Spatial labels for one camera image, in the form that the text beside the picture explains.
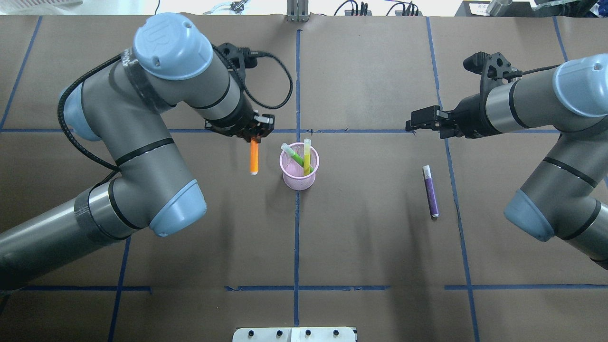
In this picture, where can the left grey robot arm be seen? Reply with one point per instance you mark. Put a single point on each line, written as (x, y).
(120, 103)

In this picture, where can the yellow marker pen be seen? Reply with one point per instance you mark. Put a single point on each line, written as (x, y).
(307, 157)

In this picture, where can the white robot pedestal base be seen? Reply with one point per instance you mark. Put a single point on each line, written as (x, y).
(296, 334)

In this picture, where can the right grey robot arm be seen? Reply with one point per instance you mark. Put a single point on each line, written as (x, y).
(555, 201)

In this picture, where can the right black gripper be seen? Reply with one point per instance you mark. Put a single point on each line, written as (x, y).
(469, 115)

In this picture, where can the steel cup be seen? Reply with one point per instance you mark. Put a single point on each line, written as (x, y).
(498, 8)

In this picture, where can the green marker pen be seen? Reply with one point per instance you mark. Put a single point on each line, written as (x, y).
(292, 154)

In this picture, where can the purple marker pen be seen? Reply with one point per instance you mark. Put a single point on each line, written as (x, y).
(430, 190)

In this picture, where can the aluminium frame post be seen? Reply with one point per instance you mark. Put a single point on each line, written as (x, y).
(297, 10)

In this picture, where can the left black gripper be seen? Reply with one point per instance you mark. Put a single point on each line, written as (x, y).
(239, 119)

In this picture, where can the pink mesh pen holder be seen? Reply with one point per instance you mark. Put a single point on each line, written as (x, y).
(293, 174)

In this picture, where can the black box under cup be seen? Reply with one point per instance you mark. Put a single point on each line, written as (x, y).
(476, 8)

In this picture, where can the orange marker pen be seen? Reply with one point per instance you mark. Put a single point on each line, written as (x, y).
(254, 157)

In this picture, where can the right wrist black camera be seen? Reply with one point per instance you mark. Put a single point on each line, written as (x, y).
(494, 69)

